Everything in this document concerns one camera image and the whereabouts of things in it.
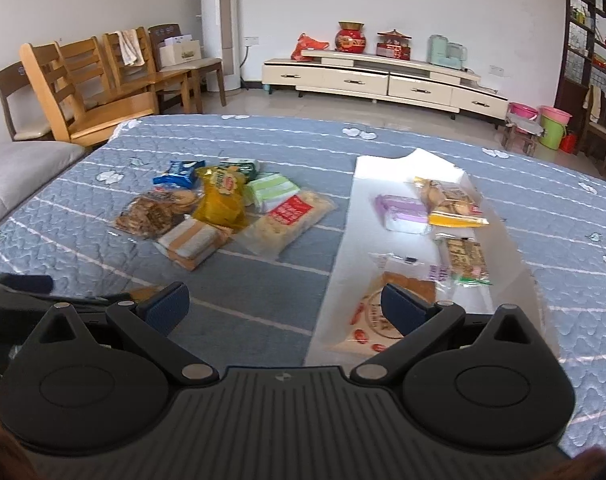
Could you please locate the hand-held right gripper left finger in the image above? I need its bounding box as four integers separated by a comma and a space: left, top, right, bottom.
20, 281, 220, 386

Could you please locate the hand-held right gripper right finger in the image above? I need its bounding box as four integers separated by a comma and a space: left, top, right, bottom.
349, 282, 546, 386

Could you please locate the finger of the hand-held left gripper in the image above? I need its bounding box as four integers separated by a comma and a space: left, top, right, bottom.
0, 270, 54, 295

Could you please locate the large bread packet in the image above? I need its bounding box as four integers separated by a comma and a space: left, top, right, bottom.
332, 255, 440, 359

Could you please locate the orange striped white packet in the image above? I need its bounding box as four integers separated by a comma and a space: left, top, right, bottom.
154, 214, 235, 273

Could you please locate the nut bar packet green edge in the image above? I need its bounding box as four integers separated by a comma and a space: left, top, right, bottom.
423, 233, 494, 289

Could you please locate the white cardboard box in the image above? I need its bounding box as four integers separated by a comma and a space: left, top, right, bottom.
304, 148, 545, 367

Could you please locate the clear brown snack packet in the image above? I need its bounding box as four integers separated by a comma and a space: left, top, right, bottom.
113, 186, 205, 239

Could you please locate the purple and white packet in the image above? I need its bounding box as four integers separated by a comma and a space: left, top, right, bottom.
375, 193, 433, 236

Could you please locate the yellow chip packet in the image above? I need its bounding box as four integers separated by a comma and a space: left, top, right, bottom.
192, 165, 250, 234

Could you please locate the round biscuit packet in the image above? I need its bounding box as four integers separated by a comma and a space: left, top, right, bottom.
413, 176, 490, 230

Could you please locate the blue cookie packet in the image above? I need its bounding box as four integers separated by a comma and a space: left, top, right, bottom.
153, 158, 207, 187

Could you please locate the red label candy packet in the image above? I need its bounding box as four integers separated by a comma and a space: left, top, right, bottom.
237, 188, 335, 262

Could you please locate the green snack packet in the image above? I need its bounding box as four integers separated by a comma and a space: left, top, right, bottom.
218, 158, 260, 181

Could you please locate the green and white packet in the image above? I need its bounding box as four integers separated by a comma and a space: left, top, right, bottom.
245, 172, 302, 214

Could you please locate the blue cherry print quilt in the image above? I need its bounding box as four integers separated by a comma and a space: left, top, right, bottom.
0, 114, 606, 461

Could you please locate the grey sofa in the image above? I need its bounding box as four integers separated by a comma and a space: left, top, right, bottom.
0, 140, 87, 247

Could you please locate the dark brown chair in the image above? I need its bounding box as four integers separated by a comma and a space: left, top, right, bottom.
0, 61, 54, 142

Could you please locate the large light wooden chair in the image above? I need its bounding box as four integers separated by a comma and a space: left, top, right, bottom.
19, 41, 160, 149

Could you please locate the small wooden stool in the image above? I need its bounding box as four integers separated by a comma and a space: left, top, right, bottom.
501, 119, 538, 157

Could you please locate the cream tv cabinet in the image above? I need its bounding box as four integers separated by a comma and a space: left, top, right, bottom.
261, 48, 510, 122

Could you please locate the pink basin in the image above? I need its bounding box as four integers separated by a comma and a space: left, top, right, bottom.
508, 102, 540, 122

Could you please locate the green bucket pink rim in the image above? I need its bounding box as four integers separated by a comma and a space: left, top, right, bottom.
538, 105, 573, 151

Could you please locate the dark chair pale seat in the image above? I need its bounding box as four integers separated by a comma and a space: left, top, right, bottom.
147, 23, 228, 107

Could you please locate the white paper box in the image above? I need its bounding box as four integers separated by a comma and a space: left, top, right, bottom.
157, 34, 203, 69

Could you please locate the white towel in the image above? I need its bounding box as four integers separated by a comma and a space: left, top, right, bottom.
115, 28, 145, 67

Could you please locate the mint green appliance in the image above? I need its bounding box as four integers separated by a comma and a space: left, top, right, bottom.
427, 34, 468, 69

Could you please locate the red roofed gift box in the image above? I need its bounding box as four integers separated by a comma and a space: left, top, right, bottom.
375, 28, 413, 61

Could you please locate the wooden chair cream cloth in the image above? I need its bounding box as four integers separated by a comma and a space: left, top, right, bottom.
580, 84, 606, 177

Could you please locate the red round jar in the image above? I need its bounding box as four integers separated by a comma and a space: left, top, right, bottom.
334, 20, 368, 55

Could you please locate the red plastic bag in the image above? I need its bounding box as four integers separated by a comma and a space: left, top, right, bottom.
290, 32, 330, 63

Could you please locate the white standing air conditioner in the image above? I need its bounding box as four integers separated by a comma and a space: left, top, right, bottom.
198, 0, 242, 94

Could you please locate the dark wooden display shelf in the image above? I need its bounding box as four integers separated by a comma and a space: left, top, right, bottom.
553, 0, 606, 111

